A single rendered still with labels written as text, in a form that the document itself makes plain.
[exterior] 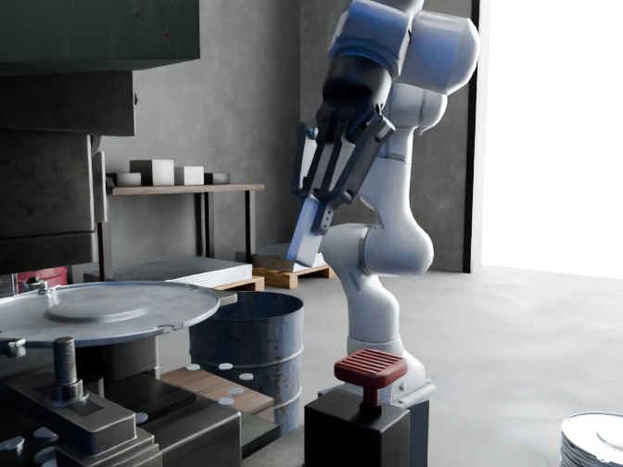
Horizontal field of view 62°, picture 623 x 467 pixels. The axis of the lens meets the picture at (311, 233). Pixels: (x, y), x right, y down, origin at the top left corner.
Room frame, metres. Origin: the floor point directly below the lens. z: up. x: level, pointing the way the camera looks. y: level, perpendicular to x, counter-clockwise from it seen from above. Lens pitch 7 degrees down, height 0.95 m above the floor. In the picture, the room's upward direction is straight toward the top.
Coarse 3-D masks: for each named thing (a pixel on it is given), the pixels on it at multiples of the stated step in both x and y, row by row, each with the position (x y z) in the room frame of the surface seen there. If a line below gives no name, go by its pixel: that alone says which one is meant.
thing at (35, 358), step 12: (36, 348) 0.50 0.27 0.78; (48, 348) 0.51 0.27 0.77; (0, 360) 0.48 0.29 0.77; (12, 360) 0.48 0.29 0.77; (24, 360) 0.49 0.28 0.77; (36, 360) 0.50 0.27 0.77; (48, 360) 0.51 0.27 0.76; (0, 372) 0.48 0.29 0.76; (12, 372) 0.48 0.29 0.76; (24, 372) 0.49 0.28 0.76; (36, 372) 0.50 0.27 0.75; (0, 384) 0.47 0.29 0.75; (0, 396) 0.47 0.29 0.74
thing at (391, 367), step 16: (368, 352) 0.54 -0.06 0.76; (384, 352) 0.54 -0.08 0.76; (336, 368) 0.50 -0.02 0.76; (352, 368) 0.49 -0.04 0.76; (368, 368) 0.49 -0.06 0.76; (384, 368) 0.49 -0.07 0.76; (400, 368) 0.50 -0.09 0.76; (352, 384) 0.49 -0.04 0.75; (368, 384) 0.48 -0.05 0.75; (384, 384) 0.48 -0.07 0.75; (368, 400) 0.51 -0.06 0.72
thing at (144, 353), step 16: (192, 288) 0.76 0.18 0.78; (208, 288) 0.76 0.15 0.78; (224, 304) 0.71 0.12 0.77; (80, 352) 0.62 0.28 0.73; (96, 352) 0.59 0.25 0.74; (112, 352) 0.59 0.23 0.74; (128, 352) 0.61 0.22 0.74; (144, 352) 0.63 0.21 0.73; (96, 368) 0.60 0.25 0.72; (112, 368) 0.59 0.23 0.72; (128, 368) 0.61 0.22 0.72; (144, 368) 0.63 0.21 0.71
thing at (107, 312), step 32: (64, 288) 0.74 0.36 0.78; (96, 288) 0.75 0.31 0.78; (128, 288) 0.75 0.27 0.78; (160, 288) 0.75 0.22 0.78; (0, 320) 0.59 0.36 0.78; (32, 320) 0.59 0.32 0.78; (64, 320) 0.58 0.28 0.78; (96, 320) 0.58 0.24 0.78; (128, 320) 0.59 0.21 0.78; (160, 320) 0.59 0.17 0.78; (192, 320) 0.57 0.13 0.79
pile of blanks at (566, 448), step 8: (560, 448) 1.31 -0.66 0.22; (568, 448) 1.25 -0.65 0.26; (576, 448) 1.22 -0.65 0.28; (560, 456) 1.32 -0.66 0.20; (568, 456) 1.25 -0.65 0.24; (576, 456) 1.22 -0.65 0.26; (584, 456) 1.20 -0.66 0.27; (560, 464) 1.30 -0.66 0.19; (568, 464) 1.24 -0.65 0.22; (576, 464) 1.23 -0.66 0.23; (584, 464) 1.19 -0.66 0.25; (592, 464) 1.17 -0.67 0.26; (600, 464) 1.16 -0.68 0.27; (608, 464) 1.15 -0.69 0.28
